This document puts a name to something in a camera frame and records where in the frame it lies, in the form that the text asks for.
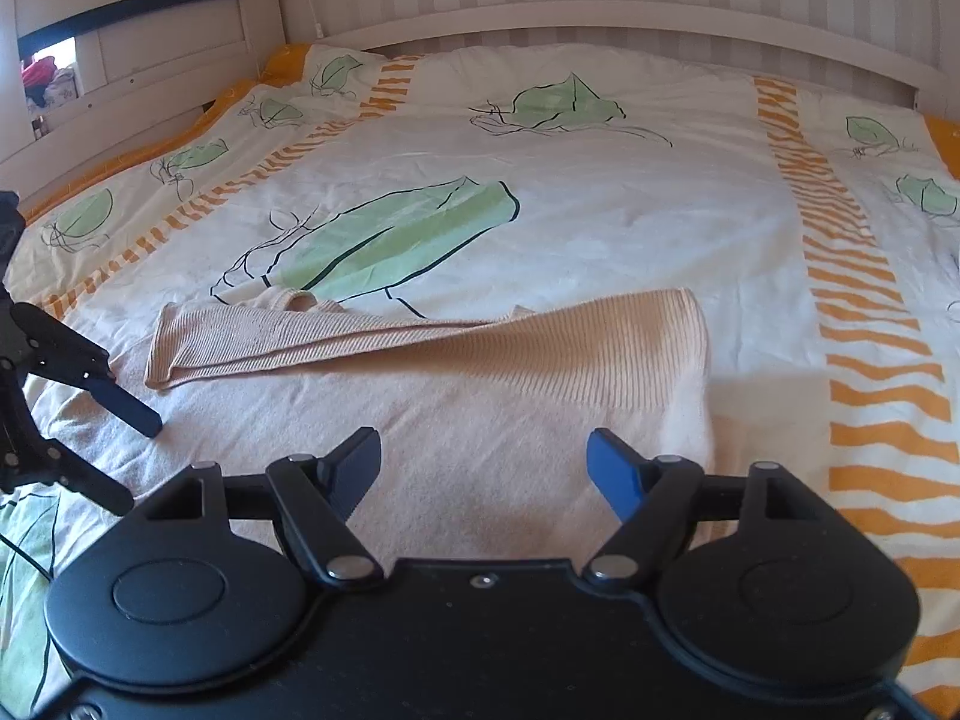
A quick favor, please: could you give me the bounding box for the leaf print duvet cover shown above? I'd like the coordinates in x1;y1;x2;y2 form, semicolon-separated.
0;41;960;720

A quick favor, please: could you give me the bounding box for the colourful clothes pile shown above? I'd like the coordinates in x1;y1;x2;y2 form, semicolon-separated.
21;52;80;118

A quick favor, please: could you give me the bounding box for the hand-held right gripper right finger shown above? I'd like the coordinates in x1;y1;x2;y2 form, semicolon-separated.
583;427;823;587

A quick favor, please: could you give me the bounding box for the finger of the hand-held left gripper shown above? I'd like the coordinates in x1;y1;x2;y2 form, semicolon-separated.
0;436;136;518
13;304;163;438

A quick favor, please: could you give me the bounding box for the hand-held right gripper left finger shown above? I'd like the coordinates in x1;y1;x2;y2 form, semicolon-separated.
146;427;385;587

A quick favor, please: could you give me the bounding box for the white wooden bed frame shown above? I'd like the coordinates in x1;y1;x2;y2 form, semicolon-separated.
0;0;960;200

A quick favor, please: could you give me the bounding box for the beige knit sweater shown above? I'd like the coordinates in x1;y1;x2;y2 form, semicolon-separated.
22;286;717;563

